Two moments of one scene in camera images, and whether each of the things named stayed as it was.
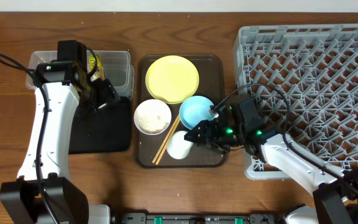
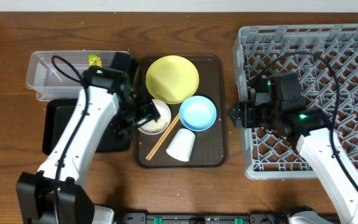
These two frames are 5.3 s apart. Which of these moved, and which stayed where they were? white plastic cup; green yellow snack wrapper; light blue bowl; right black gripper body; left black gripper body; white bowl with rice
Moved: right black gripper body; left black gripper body
Stayed: green yellow snack wrapper; white bowl with rice; light blue bowl; white plastic cup
